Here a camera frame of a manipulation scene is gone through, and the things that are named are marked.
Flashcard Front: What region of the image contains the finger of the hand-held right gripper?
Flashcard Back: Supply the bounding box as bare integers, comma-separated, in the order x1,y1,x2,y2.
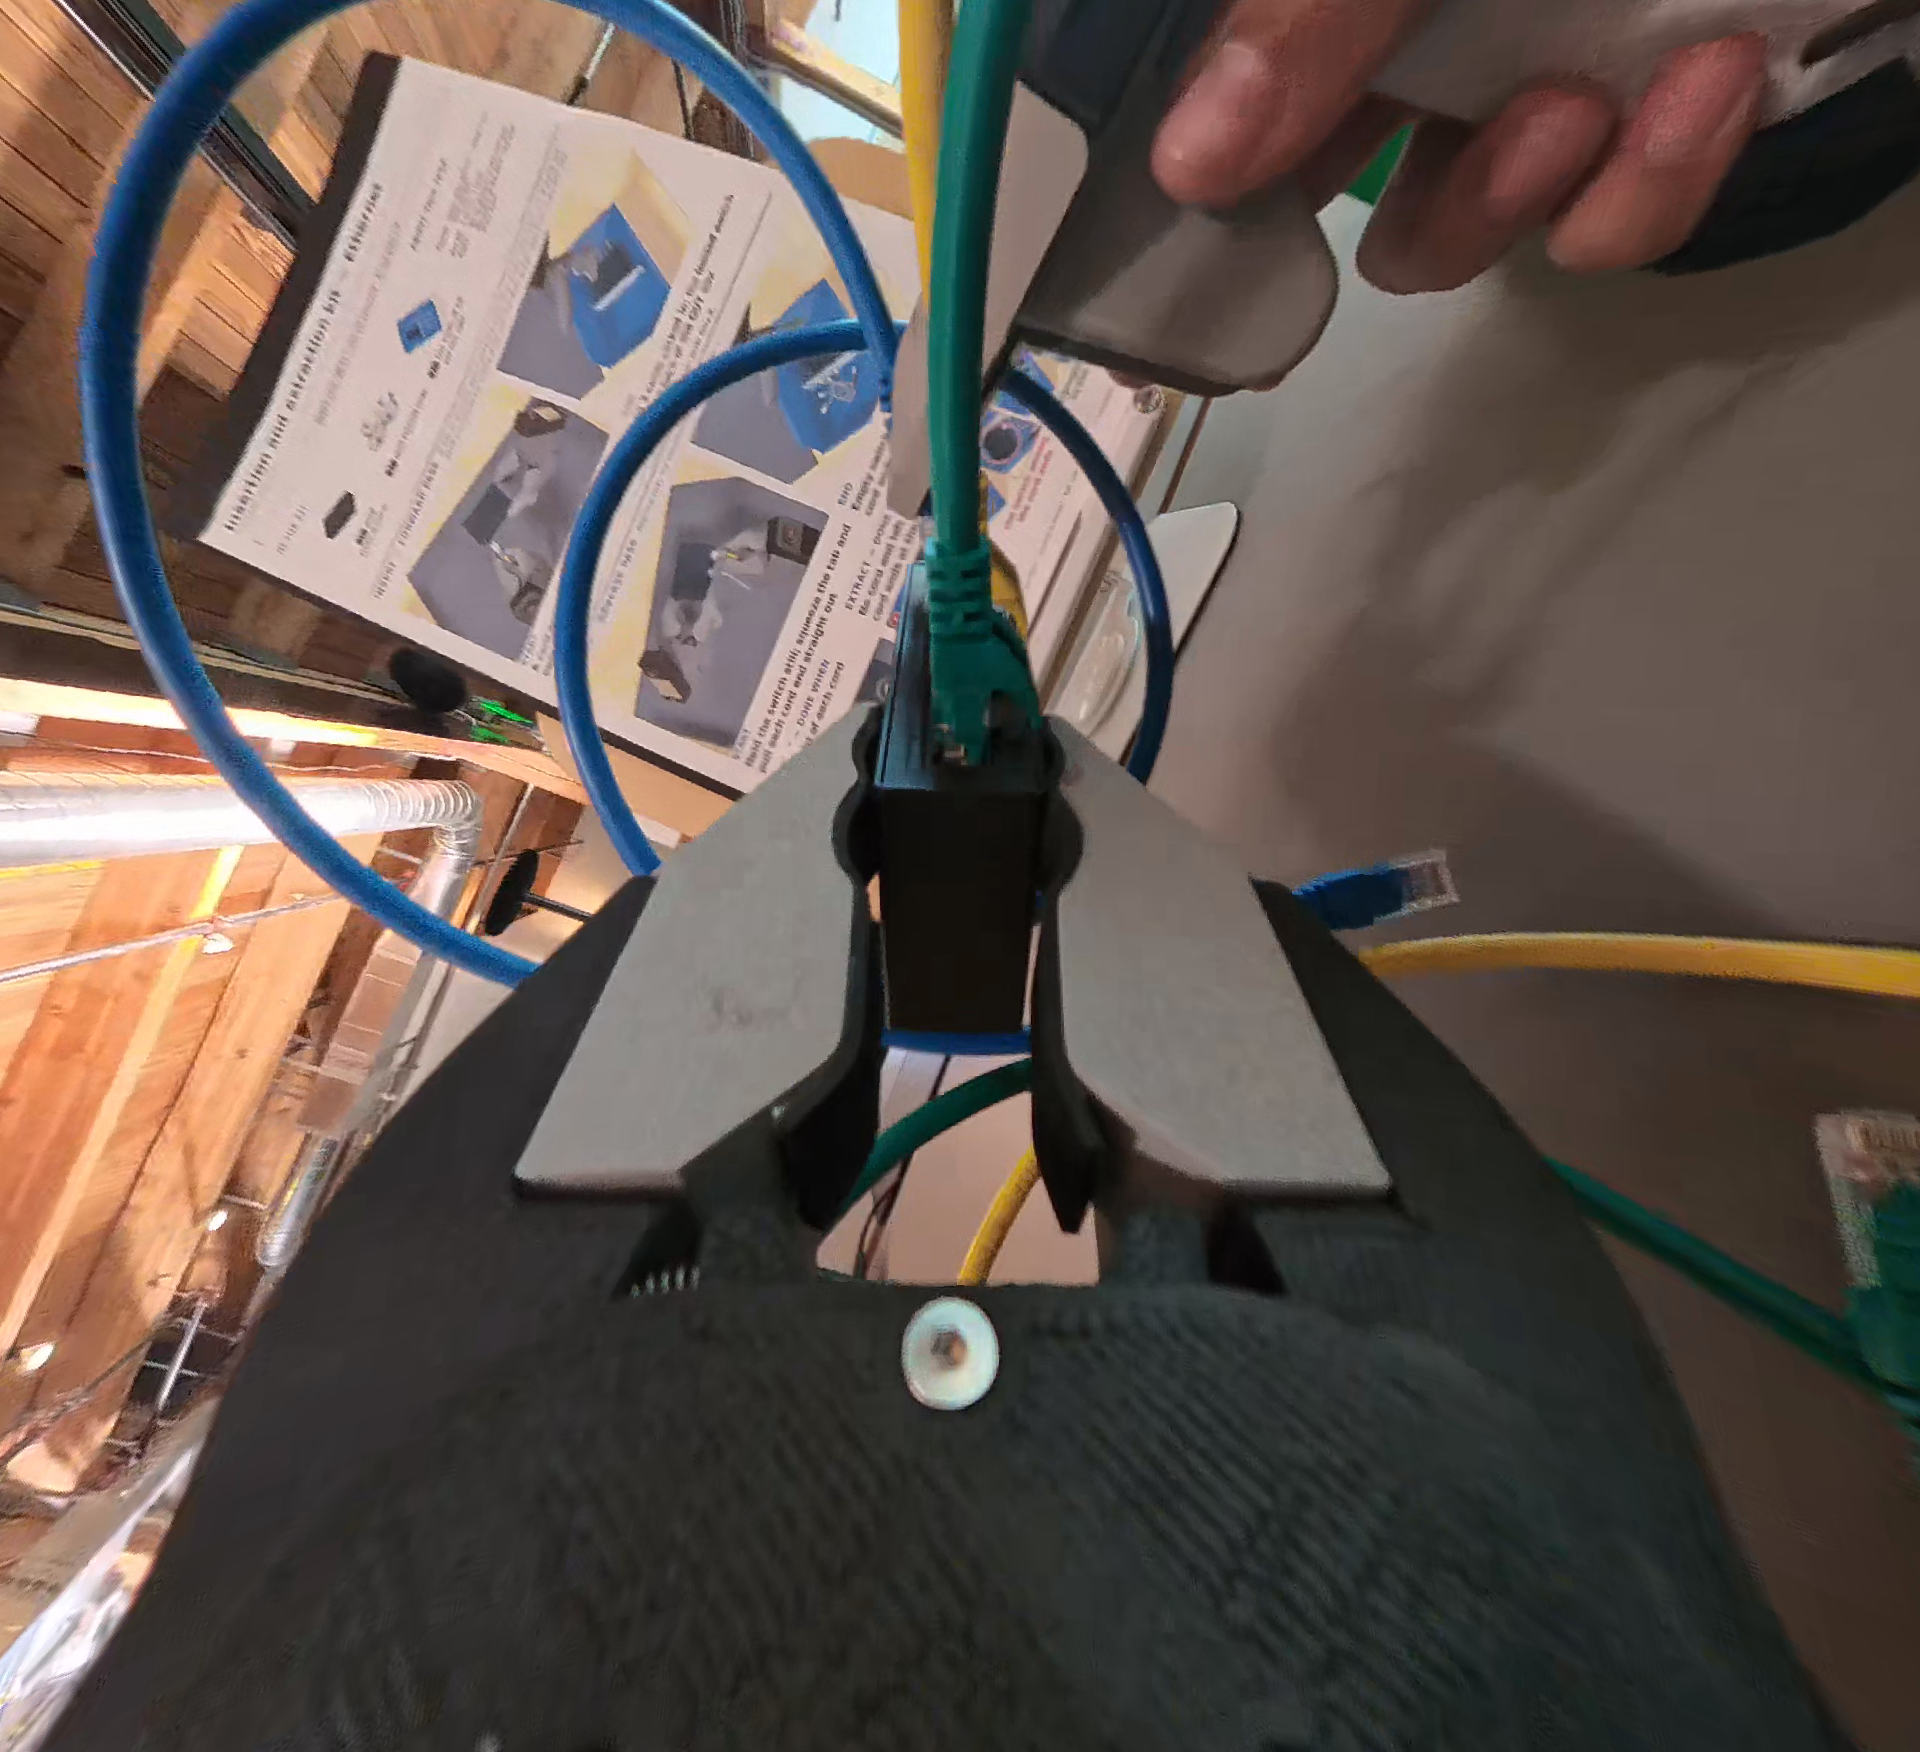
981,85,1338,398
886,309,943,517

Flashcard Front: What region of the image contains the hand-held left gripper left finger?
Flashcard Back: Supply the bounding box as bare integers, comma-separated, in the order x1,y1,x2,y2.
513,705,884,1232

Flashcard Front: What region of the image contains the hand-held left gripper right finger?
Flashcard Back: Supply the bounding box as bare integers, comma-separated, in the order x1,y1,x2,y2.
1029,713,1392,1240

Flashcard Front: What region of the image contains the blue ethernet cable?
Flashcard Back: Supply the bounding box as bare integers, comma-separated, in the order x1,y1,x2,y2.
78,0,1459,1052

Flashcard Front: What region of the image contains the green ethernet cable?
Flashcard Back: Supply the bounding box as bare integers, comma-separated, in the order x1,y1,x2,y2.
842,0,1920,1441

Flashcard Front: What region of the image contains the yellow ethernet cable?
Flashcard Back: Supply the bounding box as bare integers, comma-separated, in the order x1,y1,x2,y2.
895,0,1920,1287

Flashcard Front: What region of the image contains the black network switch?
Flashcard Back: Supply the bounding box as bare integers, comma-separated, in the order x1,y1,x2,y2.
866,589,1054,1046

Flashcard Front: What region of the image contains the white stand base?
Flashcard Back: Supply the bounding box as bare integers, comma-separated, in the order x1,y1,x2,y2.
1051,499,1242,741

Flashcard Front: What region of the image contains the printed instruction sheet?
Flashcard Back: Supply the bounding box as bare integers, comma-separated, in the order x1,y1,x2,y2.
202,56,1201,794

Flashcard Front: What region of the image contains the instruction sheet on stand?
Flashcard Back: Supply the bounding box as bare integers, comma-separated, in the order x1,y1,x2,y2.
161,48,1213,800

